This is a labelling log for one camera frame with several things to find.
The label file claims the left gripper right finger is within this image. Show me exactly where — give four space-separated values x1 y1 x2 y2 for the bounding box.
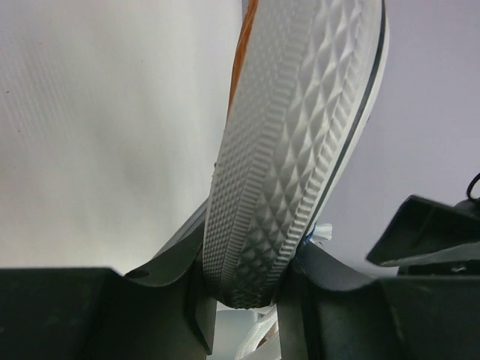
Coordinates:
277 249 479 359

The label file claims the blue canvas sneaker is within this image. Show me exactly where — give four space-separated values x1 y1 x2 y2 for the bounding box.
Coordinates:
202 0 391 360

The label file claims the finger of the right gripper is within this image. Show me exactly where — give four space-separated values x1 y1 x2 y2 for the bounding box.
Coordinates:
367 196 479 267

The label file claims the white wire wooden shoe shelf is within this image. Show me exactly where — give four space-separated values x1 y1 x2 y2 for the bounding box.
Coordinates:
226 0 259 122

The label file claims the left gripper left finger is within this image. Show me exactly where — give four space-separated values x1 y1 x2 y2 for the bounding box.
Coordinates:
0 228 218 360

